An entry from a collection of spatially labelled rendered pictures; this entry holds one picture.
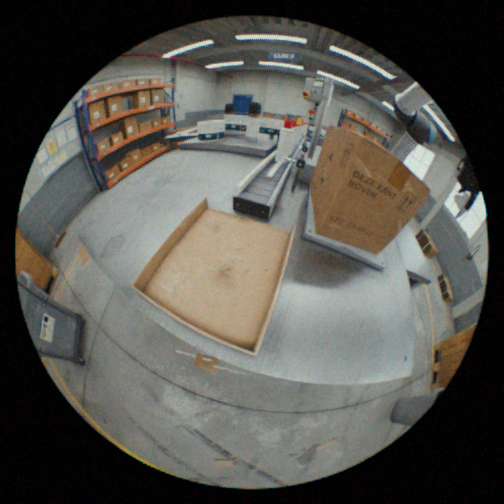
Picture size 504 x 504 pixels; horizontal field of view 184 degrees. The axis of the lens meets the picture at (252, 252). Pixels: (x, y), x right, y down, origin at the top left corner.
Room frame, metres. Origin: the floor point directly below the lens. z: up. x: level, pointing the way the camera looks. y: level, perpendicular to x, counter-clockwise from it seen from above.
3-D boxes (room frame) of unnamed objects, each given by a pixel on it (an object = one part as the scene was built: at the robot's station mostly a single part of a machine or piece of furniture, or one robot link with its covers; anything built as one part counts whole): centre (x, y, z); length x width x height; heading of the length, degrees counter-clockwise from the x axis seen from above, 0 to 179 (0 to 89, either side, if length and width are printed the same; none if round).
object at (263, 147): (1.35, 0.24, 0.86); 0.80 x 0.67 x 0.05; 167
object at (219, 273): (0.16, 0.06, 0.85); 0.30 x 0.26 x 0.04; 167
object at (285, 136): (0.69, -0.06, 0.98); 0.05 x 0.05 x 0.20
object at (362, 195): (0.41, -0.29, 0.99); 0.30 x 0.24 x 0.27; 174
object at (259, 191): (1.13, -0.16, 0.86); 1.65 x 0.08 x 0.04; 167
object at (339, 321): (1.03, -0.04, 0.82); 2.10 x 1.50 x 0.02; 167
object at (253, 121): (1.12, 0.13, 1.03); 0.09 x 0.09 x 0.30
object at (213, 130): (1.13, 0.43, 0.95); 0.20 x 0.20 x 0.14
